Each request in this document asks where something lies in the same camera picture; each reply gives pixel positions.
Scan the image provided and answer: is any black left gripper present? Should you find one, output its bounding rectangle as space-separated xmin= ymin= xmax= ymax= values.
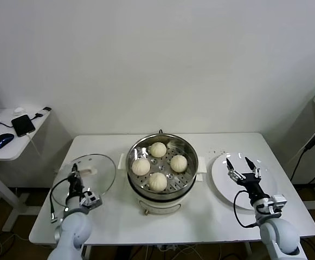
xmin=66 ymin=163 xmax=85 ymax=200

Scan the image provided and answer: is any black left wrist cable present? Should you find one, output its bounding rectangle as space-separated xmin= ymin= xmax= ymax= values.
xmin=49 ymin=177 xmax=73 ymax=224

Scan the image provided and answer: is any steel steamer pot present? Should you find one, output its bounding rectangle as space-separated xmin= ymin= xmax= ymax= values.
xmin=118 ymin=153 xmax=207 ymax=217

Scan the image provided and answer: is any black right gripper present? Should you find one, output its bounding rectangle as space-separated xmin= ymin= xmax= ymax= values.
xmin=225 ymin=156 xmax=271 ymax=206

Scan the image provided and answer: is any stainless steel steamer basket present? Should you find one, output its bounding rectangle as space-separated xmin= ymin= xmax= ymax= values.
xmin=126 ymin=133 xmax=200 ymax=196

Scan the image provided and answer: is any white round plate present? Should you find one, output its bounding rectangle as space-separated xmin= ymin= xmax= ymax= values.
xmin=210 ymin=152 xmax=279 ymax=211

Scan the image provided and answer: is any white side desk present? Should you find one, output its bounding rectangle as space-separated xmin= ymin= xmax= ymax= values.
xmin=0 ymin=108 xmax=52 ymax=233

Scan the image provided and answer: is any white charging cable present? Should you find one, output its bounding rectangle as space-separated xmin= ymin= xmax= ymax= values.
xmin=24 ymin=132 xmax=46 ymax=163

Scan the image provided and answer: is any white steamed baozi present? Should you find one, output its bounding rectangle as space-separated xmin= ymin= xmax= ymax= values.
xmin=131 ymin=158 xmax=151 ymax=176
xmin=149 ymin=142 xmax=168 ymax=158
xmin=170 ymin=154 xmax=188 ymax=173
xmin=148 ymin=172 xmax=168 ymax=192

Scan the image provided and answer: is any black power adapter cable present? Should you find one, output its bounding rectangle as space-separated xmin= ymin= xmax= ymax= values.
xmin=291 ymin=131 xmax=315 ymax=186

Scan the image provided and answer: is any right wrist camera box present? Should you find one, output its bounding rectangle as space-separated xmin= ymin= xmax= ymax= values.
xmin=268 ymin=193 xmax=287 ymax=213

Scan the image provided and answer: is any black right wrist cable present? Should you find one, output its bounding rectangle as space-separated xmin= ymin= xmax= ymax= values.
xmin=233 ymin=191 xmax=258 ymax=228

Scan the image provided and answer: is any blue computer mouse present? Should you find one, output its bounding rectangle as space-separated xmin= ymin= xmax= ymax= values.
xmin=0 ymin=133 xmax=15 ymax=150

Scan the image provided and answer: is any black smartphone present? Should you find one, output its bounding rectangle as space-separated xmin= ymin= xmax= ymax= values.
xmin=10 ymin=114 xmax=36 ymax=138

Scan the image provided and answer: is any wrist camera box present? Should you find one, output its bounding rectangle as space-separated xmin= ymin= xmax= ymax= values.
xmin=80 ymin=191 xmax=104 ymax=209
xmin=268 ymin=193 xmax=287 ymax=213

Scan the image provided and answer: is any round glass pot lid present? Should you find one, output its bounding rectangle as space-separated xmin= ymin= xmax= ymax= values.
xmin=54 ymin=153 xmax=117 ymax=203

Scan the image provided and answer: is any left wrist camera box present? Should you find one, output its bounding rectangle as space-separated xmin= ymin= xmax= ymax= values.
xmin=80 ymin=191 xmax=104 ymax=209

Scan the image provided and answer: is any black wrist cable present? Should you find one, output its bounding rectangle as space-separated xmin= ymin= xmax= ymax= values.
xmin=49 ymin=177 xmax=73 ymax=224
xmin=233 ymin=191 xmax=258 ymax=228

